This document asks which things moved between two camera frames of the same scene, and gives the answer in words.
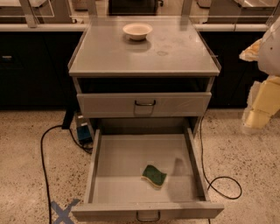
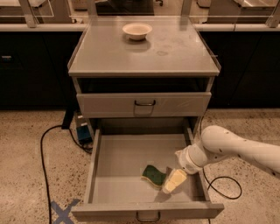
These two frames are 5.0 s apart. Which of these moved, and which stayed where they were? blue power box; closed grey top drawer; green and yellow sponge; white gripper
Moved: white gripper
Stayed: closed grey top drawer; blue power box; green and yellow sponge
